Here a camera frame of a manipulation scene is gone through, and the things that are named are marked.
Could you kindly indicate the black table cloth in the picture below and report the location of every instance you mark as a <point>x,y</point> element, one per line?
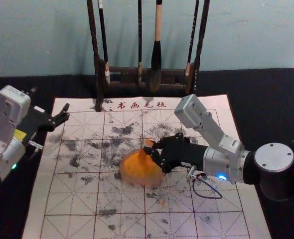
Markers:
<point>261,99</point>

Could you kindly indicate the stained white calligraphy felt mat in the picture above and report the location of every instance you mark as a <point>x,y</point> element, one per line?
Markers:
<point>87,204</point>

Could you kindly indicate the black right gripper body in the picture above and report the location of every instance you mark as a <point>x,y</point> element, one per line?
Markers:
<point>182,154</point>

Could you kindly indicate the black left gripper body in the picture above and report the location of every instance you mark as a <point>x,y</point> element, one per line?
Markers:
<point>35,122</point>

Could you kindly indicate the orange cloth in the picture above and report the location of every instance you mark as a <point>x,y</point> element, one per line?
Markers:
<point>139,169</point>

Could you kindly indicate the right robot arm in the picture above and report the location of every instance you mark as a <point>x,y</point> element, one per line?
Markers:
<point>261,161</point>

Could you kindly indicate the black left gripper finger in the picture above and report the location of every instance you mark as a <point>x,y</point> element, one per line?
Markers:
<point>63,110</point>
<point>59,121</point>

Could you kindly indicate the dark wooden brush rack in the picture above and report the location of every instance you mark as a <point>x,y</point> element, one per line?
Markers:
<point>97,74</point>

